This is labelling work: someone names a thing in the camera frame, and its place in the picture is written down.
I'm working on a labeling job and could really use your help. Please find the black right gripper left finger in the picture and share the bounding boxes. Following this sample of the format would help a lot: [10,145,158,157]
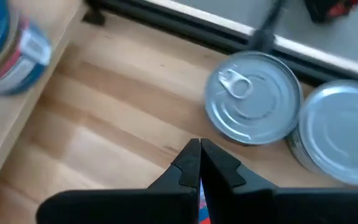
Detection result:
[35,138,202,224]

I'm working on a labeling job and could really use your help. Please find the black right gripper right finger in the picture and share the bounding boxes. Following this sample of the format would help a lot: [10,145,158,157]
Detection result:
[201,138,358,224]

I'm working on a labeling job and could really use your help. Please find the silver pull-tab lid can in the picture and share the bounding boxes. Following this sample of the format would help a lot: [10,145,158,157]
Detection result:
[204,51,304,146]

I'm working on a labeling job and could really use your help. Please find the silver plain lid can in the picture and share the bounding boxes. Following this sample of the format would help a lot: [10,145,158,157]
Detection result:
[286,80,358,187]

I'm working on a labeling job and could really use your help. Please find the red and black toolbox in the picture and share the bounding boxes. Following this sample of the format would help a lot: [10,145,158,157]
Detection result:
[303,0,358,24]

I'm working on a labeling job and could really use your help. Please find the black frame handle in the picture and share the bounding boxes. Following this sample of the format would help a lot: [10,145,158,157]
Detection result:
[249,0,287,54]

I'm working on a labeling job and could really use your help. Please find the black aluminium table frame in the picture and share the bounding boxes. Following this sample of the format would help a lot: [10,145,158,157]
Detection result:
[99,0,358,90]

